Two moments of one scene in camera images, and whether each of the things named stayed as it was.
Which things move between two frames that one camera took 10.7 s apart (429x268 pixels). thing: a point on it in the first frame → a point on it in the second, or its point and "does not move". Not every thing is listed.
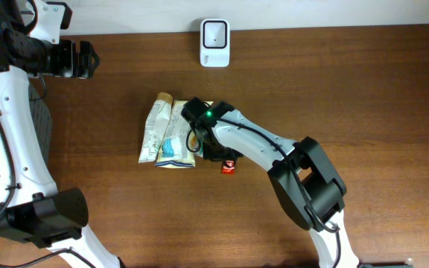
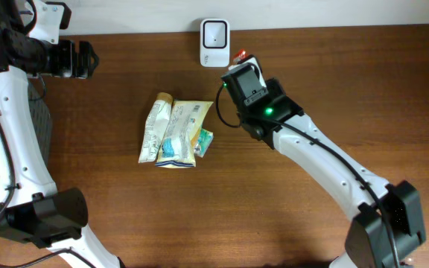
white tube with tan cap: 155,127 does not move
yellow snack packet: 173,150 does not move
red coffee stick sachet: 229,168 → 240,55
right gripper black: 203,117 → 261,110
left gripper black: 74,58 does not move
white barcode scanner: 214,42 does not move
